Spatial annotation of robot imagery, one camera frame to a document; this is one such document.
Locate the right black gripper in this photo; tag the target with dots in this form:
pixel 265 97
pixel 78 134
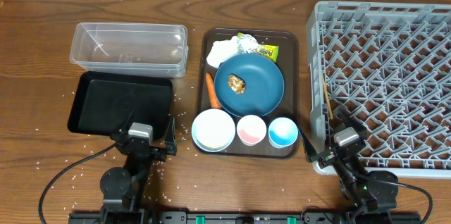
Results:
pixel 336 150

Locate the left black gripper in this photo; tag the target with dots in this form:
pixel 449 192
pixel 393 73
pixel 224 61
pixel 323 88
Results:
pixel 147 147

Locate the light blue cup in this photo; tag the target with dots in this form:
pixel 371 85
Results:
pixel 282 132

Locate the white pink cup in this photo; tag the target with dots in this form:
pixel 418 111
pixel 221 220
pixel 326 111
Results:
pixel 251 130

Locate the dark blue plate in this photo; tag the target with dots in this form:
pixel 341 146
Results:
pixel 264 85

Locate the brown food scrap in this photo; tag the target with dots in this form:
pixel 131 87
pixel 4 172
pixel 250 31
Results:
pixel 237 84

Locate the yellow green snack wrapper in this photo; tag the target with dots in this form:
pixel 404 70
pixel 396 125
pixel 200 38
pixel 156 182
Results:
pixel 247 44

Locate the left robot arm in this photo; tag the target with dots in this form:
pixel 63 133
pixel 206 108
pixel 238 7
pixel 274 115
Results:
pixel 123 187

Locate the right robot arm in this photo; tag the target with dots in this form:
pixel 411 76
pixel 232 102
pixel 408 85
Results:
pixel 373 193

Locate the grey dishwasher rack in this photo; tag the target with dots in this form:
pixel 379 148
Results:
pixel 388 65

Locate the wooden chopstick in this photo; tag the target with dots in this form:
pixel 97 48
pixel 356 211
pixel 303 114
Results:
pixel 325 91

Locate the black plastic tray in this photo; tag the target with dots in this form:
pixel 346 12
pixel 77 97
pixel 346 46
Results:
pixel 104 101

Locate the light blue rice bowl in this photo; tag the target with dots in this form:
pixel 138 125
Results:
pixel 213 130

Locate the orange carrot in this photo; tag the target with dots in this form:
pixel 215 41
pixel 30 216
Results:
pixel 212 94

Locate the clear plastic bin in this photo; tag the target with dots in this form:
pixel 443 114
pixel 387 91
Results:
pixel 144 49

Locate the brown serving tray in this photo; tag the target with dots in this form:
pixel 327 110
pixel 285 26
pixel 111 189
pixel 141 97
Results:
pixel 287 62

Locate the white crumpled napkin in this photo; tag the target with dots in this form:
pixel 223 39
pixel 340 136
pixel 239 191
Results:
pixel 221 51

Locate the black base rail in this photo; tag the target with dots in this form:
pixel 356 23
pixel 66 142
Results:
pixel 181 217

